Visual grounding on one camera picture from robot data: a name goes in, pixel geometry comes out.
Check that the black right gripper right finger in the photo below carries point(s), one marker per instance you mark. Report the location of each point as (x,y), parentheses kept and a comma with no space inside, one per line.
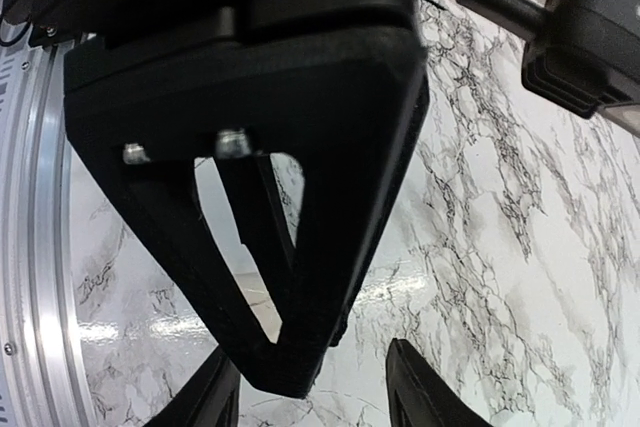
(418,396)

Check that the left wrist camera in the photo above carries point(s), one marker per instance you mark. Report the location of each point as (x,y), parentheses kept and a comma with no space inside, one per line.
(586,59)

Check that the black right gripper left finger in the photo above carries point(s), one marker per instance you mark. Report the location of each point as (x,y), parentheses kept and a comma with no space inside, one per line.
(209,398)

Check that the aluminium front rail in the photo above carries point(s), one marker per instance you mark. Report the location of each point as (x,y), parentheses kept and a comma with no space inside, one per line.
(43,379)

